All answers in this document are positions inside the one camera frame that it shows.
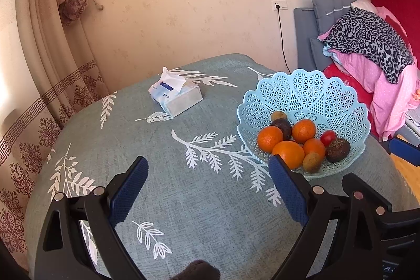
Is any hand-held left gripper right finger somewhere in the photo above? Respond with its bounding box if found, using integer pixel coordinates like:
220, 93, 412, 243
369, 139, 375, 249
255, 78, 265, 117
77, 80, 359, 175
269, 155, 392, 280

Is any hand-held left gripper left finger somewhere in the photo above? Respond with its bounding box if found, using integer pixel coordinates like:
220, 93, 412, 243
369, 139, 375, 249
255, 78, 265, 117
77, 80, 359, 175
34, 155, 149, 280

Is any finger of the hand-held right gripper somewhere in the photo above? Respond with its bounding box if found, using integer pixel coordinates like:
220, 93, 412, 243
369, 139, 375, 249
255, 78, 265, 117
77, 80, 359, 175
372, 205, 420, 236
389, 137, 420, 167

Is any dark avocado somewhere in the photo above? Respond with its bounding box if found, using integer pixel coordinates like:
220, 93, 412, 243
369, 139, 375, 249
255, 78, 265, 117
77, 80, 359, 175
325, 138, 351, 163

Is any light blue plastic basket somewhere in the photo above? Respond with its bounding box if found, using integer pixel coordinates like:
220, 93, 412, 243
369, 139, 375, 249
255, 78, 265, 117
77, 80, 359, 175
237, 69, 371, 180

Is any grey lace sofa cover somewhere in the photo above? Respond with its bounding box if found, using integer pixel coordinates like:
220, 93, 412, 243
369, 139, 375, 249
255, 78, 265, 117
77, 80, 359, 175
405, 103, 420, 136

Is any brown kiwi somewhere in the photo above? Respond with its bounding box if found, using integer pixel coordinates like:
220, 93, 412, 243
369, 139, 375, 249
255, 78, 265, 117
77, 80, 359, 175
302, 152, 323, 174

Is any large orange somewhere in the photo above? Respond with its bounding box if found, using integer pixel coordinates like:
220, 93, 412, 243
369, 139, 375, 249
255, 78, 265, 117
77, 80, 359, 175
272, 140, 306, 170

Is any pile of clothes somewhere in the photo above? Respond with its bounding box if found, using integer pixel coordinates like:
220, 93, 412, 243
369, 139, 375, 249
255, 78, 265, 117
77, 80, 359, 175
318, 6, 419, 141

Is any dark purple passion fruit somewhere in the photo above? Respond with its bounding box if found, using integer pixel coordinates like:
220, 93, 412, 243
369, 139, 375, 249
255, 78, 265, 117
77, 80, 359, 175
271, 118, 292, 141

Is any red tomato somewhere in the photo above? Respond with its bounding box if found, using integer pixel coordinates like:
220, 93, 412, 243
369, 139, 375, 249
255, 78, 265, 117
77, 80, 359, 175
320, 130, 337, 147

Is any dark cloth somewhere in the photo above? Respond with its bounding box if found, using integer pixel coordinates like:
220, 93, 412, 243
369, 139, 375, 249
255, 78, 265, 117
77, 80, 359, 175
174, 260, 221, 280

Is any white tissue pack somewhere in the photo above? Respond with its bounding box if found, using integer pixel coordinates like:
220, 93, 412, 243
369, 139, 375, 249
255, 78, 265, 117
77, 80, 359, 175
148, 67, 203, 118

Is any leopard print cloth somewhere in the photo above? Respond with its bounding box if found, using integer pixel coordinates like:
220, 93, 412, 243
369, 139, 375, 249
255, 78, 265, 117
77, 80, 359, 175
323, 9, 414, 84

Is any beige patterned curtain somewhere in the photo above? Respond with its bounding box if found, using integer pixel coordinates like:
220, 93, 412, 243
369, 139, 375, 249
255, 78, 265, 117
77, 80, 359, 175
0, 0, 110, 267

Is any white pillow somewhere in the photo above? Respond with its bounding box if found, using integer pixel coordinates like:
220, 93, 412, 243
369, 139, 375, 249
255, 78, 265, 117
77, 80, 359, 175
350, 0, 378, 13

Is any grey sofa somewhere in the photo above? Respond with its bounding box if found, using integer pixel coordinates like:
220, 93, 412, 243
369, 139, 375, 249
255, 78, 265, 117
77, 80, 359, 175
293, 0, 420, 152

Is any grey cushion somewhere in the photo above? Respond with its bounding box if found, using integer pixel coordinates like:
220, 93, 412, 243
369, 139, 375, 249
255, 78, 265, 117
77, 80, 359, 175
312, 0, 365, 35

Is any black wall cable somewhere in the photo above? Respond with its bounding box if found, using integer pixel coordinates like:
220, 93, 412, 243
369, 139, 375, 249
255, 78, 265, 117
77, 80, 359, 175
277, 7, 291, 72

